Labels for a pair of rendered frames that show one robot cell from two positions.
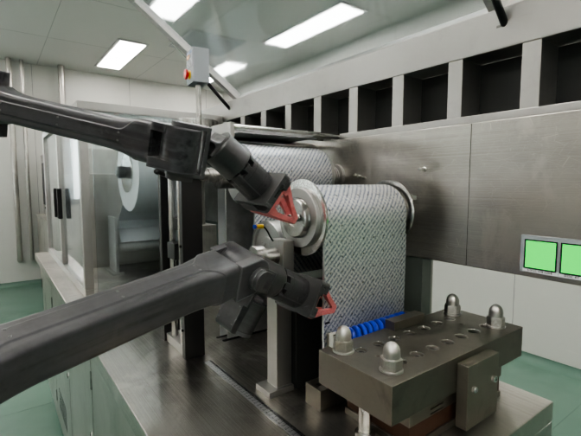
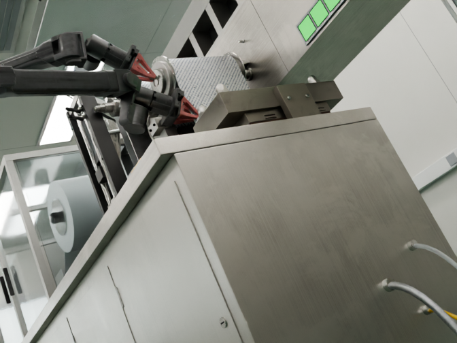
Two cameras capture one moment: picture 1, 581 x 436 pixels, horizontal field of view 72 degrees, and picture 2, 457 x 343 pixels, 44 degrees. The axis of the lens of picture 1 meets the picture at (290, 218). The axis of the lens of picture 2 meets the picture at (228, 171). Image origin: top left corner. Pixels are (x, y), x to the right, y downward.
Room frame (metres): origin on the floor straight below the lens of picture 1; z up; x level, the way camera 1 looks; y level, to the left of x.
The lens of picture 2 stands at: (-0.70, -0.08, 0.43)
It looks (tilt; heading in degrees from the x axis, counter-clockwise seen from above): 18 degrees up; 0
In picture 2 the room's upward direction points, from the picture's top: 25 degrees counter-clockwise
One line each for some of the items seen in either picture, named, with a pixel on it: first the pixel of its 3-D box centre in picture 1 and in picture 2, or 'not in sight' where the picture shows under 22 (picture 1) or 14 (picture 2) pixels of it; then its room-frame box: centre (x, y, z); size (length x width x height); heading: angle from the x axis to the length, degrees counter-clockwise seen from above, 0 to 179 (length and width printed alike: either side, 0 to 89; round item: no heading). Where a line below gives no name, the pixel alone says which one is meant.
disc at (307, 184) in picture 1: (302, 217); (162, 81); (0.78, -0.02, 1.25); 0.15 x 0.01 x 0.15; 36
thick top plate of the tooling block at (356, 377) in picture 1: (427, 352); (270, 111); (0.73, -0.26, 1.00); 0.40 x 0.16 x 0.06; 126
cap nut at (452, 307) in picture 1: (452, 304); not in sight; (0.86, -0.36, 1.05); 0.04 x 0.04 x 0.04
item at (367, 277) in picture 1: (367, 283); (223, 103); (0.80, -0.16, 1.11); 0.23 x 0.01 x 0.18; 126
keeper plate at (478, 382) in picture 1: (479, 388); (298, 103); (0.66, -0.32, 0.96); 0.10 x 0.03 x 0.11; 126
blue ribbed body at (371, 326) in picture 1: (373, 329); not in sight; (0.78, -0.17, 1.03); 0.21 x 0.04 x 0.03; 126
